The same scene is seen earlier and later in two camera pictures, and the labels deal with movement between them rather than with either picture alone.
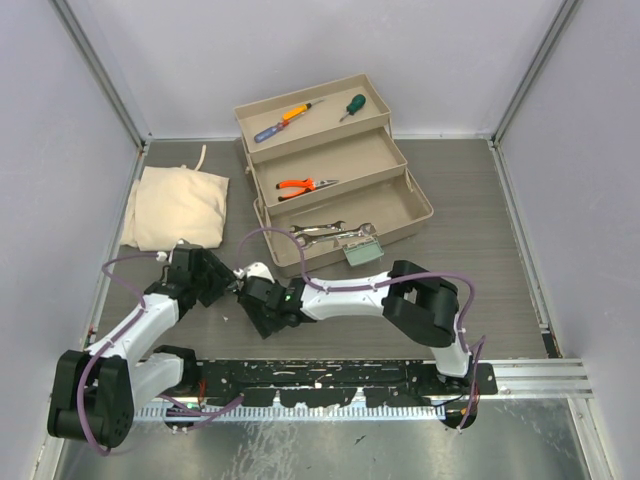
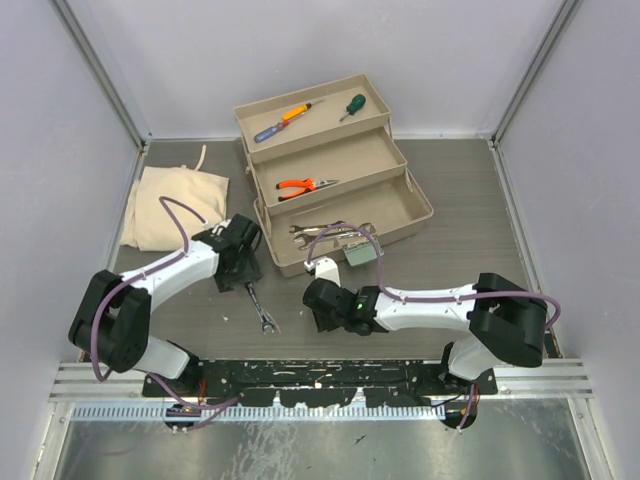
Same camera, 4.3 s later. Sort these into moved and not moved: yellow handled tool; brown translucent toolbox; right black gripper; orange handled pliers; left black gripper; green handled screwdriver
Moved: left black gripper; right black gripper
Not moved: brown translucent toolbox; orange handled pliers; yellow handled tool; green handled screwdriver
